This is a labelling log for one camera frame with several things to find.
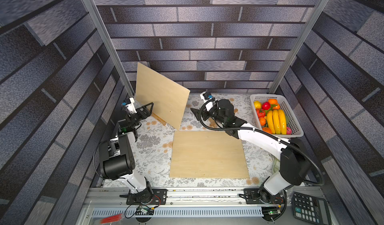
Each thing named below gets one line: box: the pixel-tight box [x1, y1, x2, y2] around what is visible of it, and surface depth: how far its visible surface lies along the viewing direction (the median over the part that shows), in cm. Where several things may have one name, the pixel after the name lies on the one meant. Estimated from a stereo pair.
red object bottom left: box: [100, 213, 123, 224], surface depth 70 cm
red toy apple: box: [261, 101, 271, 111], surface depth 103 cm
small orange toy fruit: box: [259, 117, 266, 126], surface depth 99 cm
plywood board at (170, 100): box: [135, 62, 191, 131], surface depth 94 cm
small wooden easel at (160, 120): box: [151, 112, 167, 126], surface depth 100 cm
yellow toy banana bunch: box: [266, 109, 287, 135], surface depth 94 cm
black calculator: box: [291, 186, 333, 225], surface depth 71 cm
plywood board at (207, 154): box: [169, 130, 250, 179], surface depth 86 cm
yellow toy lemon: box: [254, 100, 262, 109], surface depth 106 cm
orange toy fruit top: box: [268, 98, 278, 105], surface depth 105 cm
